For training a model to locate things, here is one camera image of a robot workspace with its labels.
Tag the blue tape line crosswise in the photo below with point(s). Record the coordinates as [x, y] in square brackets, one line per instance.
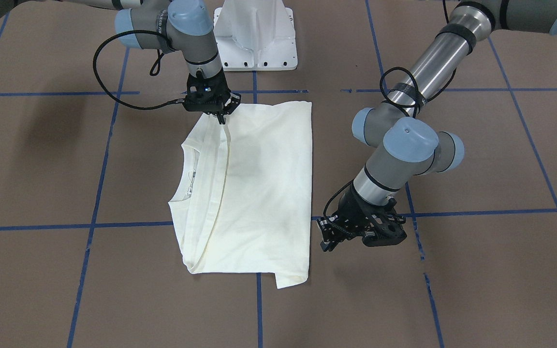
[450, 89]

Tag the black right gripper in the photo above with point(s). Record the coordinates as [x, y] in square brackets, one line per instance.
[221, 88]

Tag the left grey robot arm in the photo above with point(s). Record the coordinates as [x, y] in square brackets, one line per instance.
[405, 146]

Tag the cream long-sleeve cat shirt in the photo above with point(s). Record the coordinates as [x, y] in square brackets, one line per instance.
[243, 204]

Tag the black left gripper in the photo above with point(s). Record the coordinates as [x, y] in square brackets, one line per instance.
[350, 209]

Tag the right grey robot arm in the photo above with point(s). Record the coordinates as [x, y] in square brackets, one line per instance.
[169, 26]

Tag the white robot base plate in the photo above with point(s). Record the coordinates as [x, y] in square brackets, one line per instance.
[256, 35]

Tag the blue tape line lengthwise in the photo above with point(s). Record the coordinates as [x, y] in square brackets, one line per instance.
[259, 286]

